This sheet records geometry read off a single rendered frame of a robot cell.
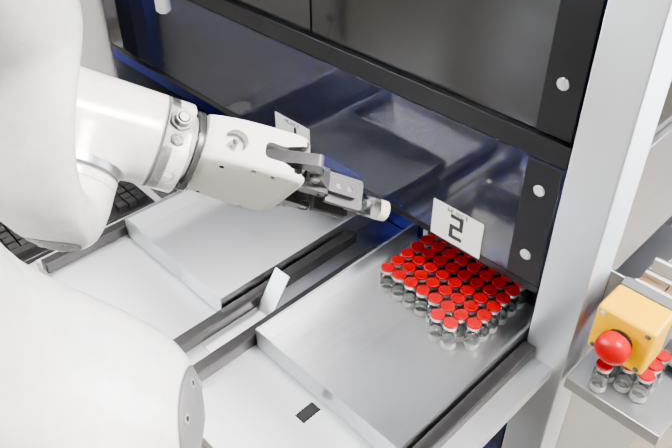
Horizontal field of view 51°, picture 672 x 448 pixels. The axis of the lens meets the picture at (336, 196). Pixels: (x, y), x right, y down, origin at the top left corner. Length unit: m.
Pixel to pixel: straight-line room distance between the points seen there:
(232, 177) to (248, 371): 0.41
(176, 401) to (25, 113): 0.21
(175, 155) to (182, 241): 0.58
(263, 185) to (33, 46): 0.25
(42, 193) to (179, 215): 0.73
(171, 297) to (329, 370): 0.28
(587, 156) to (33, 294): 0.60
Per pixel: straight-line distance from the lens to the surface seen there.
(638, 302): 0.92
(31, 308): 0.38
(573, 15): 0.77
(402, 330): 1.02
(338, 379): 0.96
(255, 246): 1.15
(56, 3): 0.46
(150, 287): 1.11
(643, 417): 1.00
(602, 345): 0.89
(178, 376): 0.48
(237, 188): 0.65
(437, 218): 0.99
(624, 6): 0.74
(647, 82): 0.75
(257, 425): 0.92
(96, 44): 1.46
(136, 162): 0.61
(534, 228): 0.90
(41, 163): 0.51
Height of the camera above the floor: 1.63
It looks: 36 degrees down
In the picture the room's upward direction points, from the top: straight up
